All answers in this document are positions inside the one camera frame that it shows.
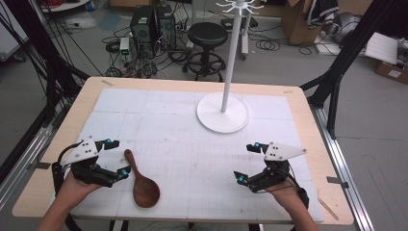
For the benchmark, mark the large open cardboard box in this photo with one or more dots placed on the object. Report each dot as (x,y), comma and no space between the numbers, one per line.
(298,25)

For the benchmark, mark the white hook stand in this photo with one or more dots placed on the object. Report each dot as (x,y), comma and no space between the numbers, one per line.
(223,117)

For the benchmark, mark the person's left hand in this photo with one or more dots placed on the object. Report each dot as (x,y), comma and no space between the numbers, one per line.
(75,191)

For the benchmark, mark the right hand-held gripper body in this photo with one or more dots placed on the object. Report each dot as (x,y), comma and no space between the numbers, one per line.
(275,166)

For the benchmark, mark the person's right hand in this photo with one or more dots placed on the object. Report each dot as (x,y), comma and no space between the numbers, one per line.
(287,195)

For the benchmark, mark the grey shiny bundle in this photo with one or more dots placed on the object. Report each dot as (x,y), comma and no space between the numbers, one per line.
(346,27)

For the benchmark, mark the small grey power box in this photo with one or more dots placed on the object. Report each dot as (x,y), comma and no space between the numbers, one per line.
(124,45)

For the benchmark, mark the brown wooden spoon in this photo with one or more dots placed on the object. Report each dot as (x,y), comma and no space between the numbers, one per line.
(146,192)

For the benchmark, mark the black round stool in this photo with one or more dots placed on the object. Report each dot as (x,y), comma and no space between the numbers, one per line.
(208,35)

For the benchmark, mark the dark striped cloth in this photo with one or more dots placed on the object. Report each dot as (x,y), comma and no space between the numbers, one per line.
(322,12)

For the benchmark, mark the black metal frame struts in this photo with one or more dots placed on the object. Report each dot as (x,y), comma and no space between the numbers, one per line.
(336,70)

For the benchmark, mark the white foam sheet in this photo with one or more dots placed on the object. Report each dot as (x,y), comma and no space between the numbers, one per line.
(381,48)

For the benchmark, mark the flat black box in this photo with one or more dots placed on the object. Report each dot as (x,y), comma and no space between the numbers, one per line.
(253,21)

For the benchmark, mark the thin wooden stick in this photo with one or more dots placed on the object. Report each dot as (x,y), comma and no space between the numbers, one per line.
(327,209)

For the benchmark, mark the aluminium rail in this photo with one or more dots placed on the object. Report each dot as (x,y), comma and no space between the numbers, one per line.
(343,160)
(22,163)

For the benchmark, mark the light wooden table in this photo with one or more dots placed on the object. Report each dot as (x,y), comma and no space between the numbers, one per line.
(320,134)

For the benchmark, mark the white gridded mat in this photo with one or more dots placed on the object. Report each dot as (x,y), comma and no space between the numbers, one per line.
(192,166)

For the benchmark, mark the black computer tower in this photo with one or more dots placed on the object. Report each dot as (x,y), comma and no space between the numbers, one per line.
(166,25)
(141,25)

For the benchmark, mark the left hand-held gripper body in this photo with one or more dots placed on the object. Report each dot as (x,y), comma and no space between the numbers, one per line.
(81,154)

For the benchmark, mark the small flat cardboard box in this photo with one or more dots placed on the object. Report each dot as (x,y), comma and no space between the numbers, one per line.
(393,73)

